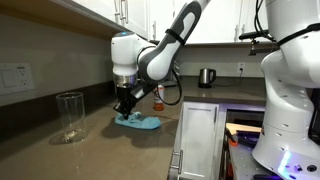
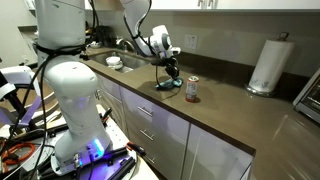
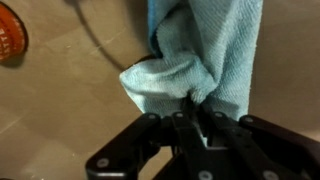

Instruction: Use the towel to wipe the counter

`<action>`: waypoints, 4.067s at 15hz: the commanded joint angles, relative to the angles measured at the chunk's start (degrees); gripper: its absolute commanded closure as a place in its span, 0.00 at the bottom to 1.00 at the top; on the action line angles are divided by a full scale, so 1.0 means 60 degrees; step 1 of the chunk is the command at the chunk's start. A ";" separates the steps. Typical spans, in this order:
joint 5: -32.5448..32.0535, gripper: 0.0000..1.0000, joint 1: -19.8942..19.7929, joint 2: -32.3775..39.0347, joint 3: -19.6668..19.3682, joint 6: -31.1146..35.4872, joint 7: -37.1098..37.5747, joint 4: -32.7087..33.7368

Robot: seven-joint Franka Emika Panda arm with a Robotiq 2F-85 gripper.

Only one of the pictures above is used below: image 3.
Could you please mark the red soda can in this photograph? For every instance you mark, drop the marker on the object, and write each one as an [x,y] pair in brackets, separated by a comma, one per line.
[11,33]

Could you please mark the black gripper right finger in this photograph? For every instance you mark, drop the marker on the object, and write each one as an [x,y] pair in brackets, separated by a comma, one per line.
[253,146]

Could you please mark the light blue microfibre towel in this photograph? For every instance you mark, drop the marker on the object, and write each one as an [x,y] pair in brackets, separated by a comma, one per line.
[216,50]

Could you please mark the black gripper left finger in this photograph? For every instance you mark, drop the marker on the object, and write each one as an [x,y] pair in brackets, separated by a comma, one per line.
[133,146]

